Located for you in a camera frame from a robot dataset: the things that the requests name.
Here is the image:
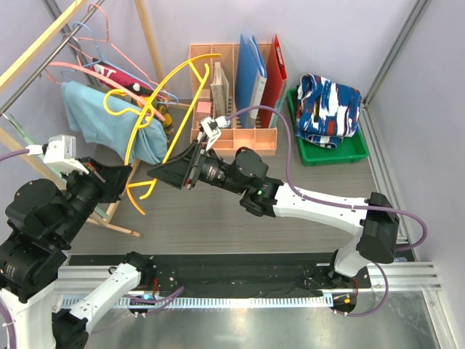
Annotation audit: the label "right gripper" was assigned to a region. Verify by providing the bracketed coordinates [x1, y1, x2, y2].
[147, 140, 246, 196]

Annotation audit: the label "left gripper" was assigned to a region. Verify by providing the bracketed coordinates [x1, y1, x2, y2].
[54, 154, 134, 244]

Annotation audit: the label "yellow hanger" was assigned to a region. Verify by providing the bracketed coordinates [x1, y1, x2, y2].
[102, 53, 222, 216]

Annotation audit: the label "mint green hanger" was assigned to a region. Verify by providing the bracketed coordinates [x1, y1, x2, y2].
[1, 113, 53, 179]

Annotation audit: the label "colourful patterned trousers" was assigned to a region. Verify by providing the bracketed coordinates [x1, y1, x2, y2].
[296, 74, 362, 149]

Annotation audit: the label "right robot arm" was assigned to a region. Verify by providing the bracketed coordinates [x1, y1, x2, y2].
[147, 142, 399, 288]

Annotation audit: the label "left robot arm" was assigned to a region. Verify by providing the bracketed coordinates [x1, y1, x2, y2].
[1, 157, 155, 348]

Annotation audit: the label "wooden clothes rack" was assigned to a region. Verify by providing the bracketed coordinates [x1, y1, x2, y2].
[1, 1, 171, 238]

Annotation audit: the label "pink cube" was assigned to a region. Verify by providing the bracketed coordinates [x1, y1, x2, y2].
[195, 101, 213, 121]

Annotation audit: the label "peach desk organizer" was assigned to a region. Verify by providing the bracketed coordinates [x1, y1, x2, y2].
[189, 44, 278, 156]

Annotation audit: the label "wooden block book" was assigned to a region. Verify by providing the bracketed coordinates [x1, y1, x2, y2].
[210, 62, 229, 116]

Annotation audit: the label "blue folder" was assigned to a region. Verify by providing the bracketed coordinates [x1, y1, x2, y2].
[235, 34, 267, 111]

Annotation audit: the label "red folder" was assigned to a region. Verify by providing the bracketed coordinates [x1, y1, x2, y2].
[261, 34, 288, 111]

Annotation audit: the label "green plastic tray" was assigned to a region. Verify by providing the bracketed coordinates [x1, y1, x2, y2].
[287, 87, 368, 166]

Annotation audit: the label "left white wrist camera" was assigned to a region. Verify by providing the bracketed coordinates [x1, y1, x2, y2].
[26, 135, 89, 175]

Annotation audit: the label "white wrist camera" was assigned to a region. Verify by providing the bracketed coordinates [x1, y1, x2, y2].
[197, 116, 228, 151]
[26, 135, 89, 175]

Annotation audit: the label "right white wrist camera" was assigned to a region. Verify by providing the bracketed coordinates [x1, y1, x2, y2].
[197, 116, 228, 151]

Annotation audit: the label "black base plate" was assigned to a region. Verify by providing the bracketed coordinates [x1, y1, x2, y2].
[67, 251, 417, 300]

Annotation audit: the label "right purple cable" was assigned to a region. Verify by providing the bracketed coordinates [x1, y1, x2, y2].
[217, 105, 428, 318]

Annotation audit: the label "purple cable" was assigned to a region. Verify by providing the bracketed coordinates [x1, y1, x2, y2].
[217, 105, 428, 318]
[0, 147, 186, 349]

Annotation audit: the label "metal rack rail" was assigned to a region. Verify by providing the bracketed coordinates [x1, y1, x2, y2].
[1, 1, 105, 114]

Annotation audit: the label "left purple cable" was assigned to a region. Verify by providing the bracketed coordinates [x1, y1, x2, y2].
[0, 147, 186, 349]

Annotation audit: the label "pink wire hanger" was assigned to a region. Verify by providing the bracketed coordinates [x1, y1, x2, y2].
[68, 4, 158, 95]

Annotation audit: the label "aluminium frame post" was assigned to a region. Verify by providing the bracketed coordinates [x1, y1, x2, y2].
[363, 0, 433, 107]

